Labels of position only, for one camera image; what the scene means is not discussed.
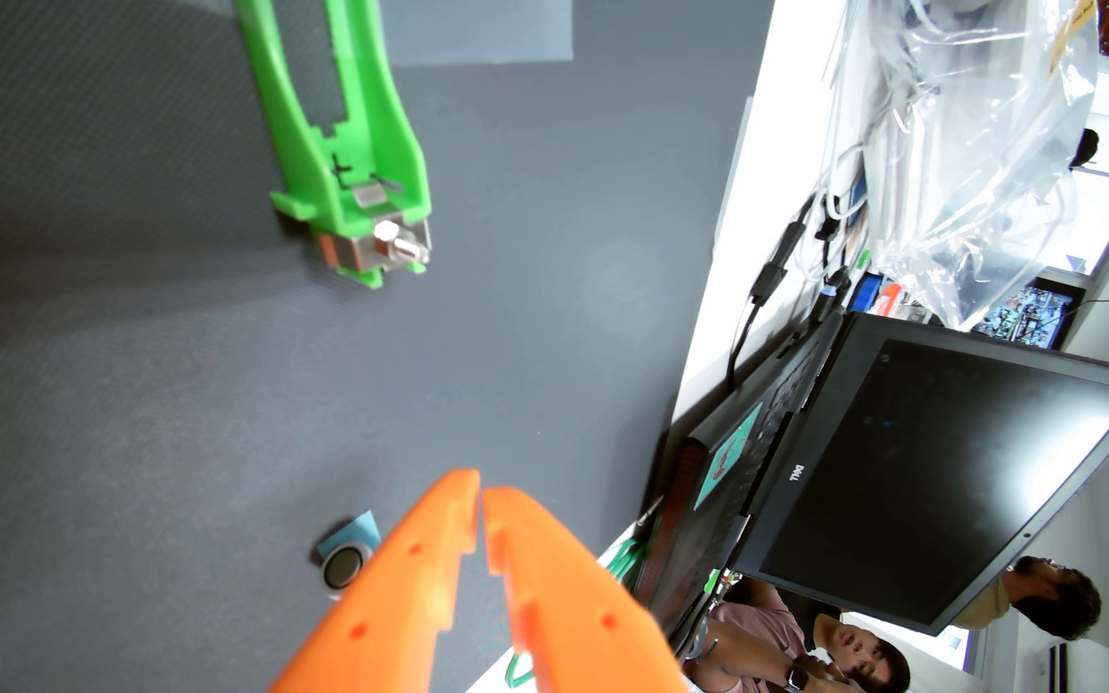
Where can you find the small background monitor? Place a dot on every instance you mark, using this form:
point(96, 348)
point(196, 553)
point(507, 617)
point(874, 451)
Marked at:
point(1031, 316)

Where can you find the white air conditioner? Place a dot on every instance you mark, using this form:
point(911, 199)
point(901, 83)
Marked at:
point(1084, 669)

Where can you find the dark grey table mat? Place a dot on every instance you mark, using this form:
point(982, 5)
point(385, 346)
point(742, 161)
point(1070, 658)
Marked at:
point(131, 385)

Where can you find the white cylindrical battery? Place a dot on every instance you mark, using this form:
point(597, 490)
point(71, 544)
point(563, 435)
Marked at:
point(343, 568)

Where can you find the blue tape piece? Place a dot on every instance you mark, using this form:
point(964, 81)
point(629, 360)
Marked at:
point(362, 529)

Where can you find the green battery holder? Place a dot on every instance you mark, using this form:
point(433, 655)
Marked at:
point(372, 96)

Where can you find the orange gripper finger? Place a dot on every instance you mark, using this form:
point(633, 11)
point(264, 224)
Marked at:
point(574, 616)
point(391, 597)

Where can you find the person in beige shirt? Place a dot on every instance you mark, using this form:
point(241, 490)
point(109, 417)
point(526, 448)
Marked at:
point(1065, 602)

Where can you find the translucent grey tape strip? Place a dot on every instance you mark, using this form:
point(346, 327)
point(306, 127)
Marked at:
point(477, 34)

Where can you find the person in pink shirt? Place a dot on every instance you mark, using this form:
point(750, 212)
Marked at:
point(766, 626)

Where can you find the distant dark-haired person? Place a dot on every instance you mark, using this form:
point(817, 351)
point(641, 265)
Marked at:
point(1084, 147)

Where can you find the small blue box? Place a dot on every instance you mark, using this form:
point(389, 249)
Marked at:
point(865, 292)

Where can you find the black Dell laptop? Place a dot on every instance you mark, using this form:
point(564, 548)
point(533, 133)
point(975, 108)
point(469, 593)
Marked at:
point(940, 481)

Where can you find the small orange item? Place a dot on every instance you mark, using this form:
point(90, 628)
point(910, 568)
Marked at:
point(889, 298)

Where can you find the clear plastic bag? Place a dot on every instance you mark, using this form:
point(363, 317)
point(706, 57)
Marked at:
point(978, 144)

